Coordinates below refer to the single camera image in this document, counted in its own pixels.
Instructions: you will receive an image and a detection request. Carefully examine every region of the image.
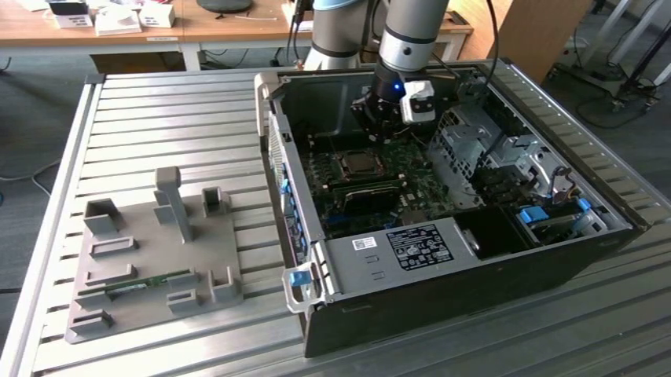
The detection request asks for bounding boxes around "white box with round hole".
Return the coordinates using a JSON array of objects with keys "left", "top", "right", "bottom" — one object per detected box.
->
[{"left": 94, "top": 5, "right": 144, "bottom": 37}]

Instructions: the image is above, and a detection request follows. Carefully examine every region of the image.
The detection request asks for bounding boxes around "black camera cable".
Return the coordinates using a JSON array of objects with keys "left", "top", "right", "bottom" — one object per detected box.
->
[{"left": 428, "top": 0, "right": 500, "bottom": 86}]

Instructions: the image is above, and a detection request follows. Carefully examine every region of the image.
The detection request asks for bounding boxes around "black open PC case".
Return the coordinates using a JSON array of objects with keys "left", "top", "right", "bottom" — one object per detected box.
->
[{"left": 254, "top": 57, "right": 671, "bottom": 359}]

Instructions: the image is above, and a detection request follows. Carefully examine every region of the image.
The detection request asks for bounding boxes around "CPU socket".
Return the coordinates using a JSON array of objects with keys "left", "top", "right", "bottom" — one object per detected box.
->
[{"left": 334, "top": 147, "right": 392, "bottom": 180}]

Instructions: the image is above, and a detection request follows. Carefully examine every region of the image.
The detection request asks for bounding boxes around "CPU with silver top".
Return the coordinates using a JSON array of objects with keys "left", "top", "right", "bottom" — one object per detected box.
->
[{"left": 346, "top": 152, "right": 384, "bottom": 175}]

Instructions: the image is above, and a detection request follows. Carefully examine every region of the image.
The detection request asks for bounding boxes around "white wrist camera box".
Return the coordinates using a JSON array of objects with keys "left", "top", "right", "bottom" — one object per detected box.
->
[{"left": 399, "top": 80, "right": 438, "bottom": 126}]

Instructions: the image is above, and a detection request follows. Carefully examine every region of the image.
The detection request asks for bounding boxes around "hard disk in blue carrier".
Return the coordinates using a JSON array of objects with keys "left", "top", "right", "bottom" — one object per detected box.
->
[{"left": 516, "top": 198, "right": 612, "bottom": 244}]

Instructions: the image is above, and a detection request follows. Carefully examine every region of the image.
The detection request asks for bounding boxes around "grey parts rack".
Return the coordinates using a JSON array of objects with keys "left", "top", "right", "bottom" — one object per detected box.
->
[{"left": 63, "top": 166, "right": 247, "bottom": 346}]

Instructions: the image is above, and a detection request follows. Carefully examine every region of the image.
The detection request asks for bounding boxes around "dark round object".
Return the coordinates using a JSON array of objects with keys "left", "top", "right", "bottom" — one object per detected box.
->
[{"left": 196, "top": 0, "right": 254, "bottom": 13}]

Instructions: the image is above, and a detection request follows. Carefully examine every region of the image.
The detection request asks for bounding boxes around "metal socket cover frame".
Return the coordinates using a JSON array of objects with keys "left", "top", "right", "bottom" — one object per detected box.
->
[{"left": 338, "top": 148, "right": 390, "bottom": 178}]

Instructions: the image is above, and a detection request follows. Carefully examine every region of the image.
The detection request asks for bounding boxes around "white box with black lid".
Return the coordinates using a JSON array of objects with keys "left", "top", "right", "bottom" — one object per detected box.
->
[{"left": 46, "top": 0, "right": 96, "bottom": 30}]

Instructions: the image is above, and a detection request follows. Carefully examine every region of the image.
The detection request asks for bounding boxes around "green motherboard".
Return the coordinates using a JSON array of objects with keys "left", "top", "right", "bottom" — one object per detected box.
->
[{"left": 302, "top": 131, "right": 458, "bottom": 240}]

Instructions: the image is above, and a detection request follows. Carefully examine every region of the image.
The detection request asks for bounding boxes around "grey power supply unit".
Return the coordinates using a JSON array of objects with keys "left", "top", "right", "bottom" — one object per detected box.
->
[{"left": 319, "top": 218, "right": 482, "bottom": 295}]

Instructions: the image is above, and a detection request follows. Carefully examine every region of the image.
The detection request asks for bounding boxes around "wooden panel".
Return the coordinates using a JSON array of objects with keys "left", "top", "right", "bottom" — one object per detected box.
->
[{"left": 484, "top": 0, "right": 596, "bottom": 83}]

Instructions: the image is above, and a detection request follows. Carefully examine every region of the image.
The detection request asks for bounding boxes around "wooden desk white frame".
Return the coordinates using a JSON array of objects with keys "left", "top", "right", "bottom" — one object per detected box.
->
[
  {"left": 180, "top": 0, "right": 472, "bottom": 71},
  {"left": 0, "top": 0, "right": 186, "bottom": 50}
]

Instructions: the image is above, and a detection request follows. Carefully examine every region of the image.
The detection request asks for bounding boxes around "blue case latch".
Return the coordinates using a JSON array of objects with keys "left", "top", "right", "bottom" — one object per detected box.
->
[{"left": 287, "top": 269, "right": 311, "bottom": 291}]

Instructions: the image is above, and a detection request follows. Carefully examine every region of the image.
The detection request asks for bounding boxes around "green RAM stick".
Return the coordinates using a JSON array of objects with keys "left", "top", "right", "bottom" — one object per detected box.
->
[{"left": 102, "top": 273, "right": 183, "bottom": 295}]

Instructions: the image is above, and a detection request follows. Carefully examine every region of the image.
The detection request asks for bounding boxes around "metal equipment stand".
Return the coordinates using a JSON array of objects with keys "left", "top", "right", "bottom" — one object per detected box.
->
[{"left": 544, "top": 0, "right": 671, "bottom": 113}]

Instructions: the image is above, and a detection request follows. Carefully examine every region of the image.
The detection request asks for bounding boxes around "white box with printed text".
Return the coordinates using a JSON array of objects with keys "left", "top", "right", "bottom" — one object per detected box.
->
[{"left": 136, "top": 2, "right": 178, "bottom": 29}]

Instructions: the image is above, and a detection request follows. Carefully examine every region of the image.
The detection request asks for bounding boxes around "black graphics card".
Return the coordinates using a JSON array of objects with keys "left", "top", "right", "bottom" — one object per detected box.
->
[{"left": 338, "top": 185, "right": 403, "bottom": 216}]

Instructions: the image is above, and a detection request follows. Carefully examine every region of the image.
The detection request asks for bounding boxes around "multicoloured wire bundle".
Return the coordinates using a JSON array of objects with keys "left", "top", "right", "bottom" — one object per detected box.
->
[{"left": 544, "top": 165, "right": 580, "bottom": 206}]

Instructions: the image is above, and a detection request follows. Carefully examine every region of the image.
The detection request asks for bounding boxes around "grey metal disk bay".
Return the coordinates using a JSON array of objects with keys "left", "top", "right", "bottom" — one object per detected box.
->
[{"left": 427, "top": 72, "right": 550, "bottom": 209}]

